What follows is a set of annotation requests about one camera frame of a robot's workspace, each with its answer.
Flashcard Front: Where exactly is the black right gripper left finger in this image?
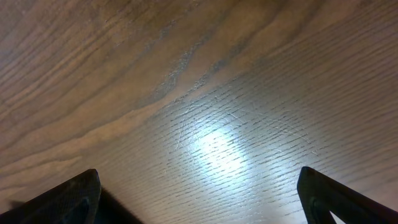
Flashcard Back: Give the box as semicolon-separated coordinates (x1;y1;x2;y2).
1;169;101;224

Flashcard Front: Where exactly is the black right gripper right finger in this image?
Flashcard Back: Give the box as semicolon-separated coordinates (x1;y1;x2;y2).
297;166;397;224

